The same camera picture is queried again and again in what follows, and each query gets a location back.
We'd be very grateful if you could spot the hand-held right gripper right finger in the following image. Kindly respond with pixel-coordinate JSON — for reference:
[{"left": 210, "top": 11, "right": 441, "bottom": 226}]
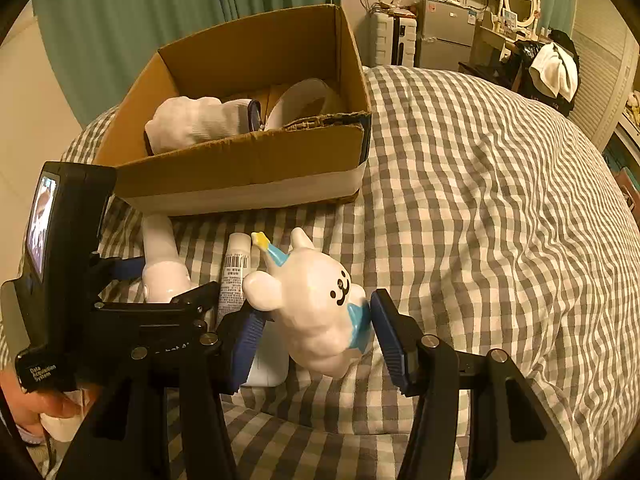
[{"left": 369, "top": 288, "right": 576, "bottom": 480}]

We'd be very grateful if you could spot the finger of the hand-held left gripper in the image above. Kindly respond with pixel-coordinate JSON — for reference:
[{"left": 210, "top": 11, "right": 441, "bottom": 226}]
[
  {"left": 89, "top": 255, "right": 147, "bottom": 287},
  {"left": 94, "top": 281, "right": 222, "bottom": 335}
]

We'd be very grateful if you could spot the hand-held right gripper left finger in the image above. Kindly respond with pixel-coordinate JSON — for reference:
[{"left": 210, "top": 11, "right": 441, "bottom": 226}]
[{"left": 57, "top": 307, "right": 266, "bottom": 480}]

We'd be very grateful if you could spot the white plastic bottle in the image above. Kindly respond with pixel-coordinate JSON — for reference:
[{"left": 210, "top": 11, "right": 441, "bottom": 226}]
[{"left": 140, "top": 212, "right": 217, "bottom": 333}]

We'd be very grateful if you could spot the white bear figurine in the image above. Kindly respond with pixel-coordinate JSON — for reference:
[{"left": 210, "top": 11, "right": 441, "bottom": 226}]
[{"left": 242, "top": 227, "right": 374, "bottom": 379}]

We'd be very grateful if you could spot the cardboard box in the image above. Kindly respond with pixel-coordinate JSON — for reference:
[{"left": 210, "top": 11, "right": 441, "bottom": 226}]
[{"left": 93, "top": 4, "right": 374, "bottom": 217}]

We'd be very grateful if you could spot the person's left hand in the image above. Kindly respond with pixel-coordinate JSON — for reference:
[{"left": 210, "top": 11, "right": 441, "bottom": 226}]
[{"left": 0, "top": 367, "right": 87, "bottom": 443}]

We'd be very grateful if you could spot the white rectangular case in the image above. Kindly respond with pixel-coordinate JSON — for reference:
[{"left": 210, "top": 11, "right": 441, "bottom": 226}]
[{"left": 240, "top": 319, "right": 292, "bottom": 389}]

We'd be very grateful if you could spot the white tube with barcode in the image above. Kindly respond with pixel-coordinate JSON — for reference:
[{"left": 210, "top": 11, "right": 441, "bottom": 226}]
[{"left": 217, "top": 232, "right": 254, "bottom": 332}]

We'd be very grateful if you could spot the white object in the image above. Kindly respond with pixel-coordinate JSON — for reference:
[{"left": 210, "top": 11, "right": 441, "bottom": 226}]
[{"left": 39, "top": 389, "right": 97, "bottom": 444}]

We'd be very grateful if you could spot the grey checkered blanket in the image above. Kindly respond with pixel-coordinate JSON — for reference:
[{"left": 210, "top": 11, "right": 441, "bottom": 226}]
[{"left": 0, "top": 65, "right": 640, "bottom": 480}]

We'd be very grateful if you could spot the white cloth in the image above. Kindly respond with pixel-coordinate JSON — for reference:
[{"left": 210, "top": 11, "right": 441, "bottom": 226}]
[{"left": 144, "top": 96, "right": 252, "bottom": 156}]

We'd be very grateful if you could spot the dark blue rimmed object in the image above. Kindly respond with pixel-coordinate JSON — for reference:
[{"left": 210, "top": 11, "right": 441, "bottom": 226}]
[{"left": 247, "top": 99, "right": 267, "bottom": 134}]

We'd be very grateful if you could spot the white tape roll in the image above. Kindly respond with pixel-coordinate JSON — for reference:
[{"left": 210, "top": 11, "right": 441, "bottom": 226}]
[{"left": 264, "top": 78, "right": 347, "bottom": 131}]

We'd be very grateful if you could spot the black chair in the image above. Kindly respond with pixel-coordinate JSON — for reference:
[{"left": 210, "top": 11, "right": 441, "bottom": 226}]
[{"left": 505, "top": 29, "right": 582, "bottom": 117}]

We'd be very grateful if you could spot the white suitcase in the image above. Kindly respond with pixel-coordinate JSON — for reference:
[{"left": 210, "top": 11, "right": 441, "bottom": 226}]
[{"left": 369, "top": 9, "right": 419, "bottom": 69}]

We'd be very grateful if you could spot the silver refrigerator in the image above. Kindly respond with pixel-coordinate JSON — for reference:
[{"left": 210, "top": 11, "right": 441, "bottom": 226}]
[{"left": 415, "top": 0, "right": 477, "bottom": 74}]

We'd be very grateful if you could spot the wooden dressing table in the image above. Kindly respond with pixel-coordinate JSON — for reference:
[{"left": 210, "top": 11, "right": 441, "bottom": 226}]
[{"left": 471, "top": 21, "right": 523, "bottom": 70}]

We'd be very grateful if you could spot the white towel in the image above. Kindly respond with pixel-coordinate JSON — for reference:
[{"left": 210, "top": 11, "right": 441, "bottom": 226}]
[{"left": 529, "top": 41, "right": 577, "bottom": 99}]

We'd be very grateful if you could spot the white slatted wardrobe door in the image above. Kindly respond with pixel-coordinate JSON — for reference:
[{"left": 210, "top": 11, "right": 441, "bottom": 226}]
[{"left": 569, "top": 0, "right": 640, "bottom": 147}]

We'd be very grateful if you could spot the round white mirror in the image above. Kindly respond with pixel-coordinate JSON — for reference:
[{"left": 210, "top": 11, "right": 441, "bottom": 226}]
[{"left": 501, "top": 0, "right": 544, "bottom": 32}]

